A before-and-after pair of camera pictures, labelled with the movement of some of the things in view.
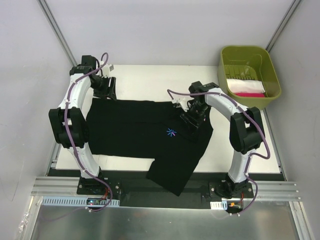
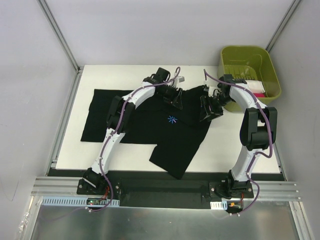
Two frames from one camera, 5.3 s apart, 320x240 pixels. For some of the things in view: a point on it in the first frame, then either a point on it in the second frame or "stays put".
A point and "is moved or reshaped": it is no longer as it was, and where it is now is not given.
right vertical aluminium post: x=290 y=12 stays put
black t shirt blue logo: x=150 y=130 is moved or reshaped
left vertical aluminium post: x=51 y=18 stays put
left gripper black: x=106 y=86 -> x=173 y=95
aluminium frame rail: x=261 y=190 stays put
